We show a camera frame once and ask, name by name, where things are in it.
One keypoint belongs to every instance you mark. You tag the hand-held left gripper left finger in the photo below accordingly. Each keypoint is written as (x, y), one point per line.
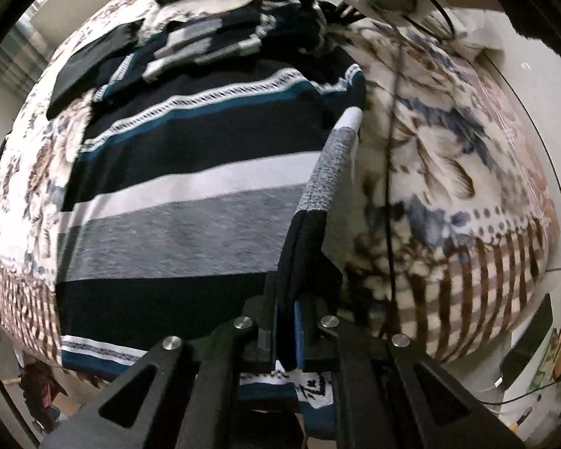
(269, 304)

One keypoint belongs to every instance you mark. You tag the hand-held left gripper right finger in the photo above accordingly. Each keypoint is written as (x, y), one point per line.
(300, 332)

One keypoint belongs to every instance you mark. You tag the striped knit sweater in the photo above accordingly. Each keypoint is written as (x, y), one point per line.
(191, 159)

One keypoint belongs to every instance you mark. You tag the black garment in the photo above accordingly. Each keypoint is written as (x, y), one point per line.
(89, 65)

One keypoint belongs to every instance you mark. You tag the floral printed blanket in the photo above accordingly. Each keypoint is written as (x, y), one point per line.
(449, 159)

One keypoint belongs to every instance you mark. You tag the black flat device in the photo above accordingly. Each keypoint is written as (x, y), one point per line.
(526, 341)

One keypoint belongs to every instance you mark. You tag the red cloth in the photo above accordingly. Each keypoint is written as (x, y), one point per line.
(42, 393)

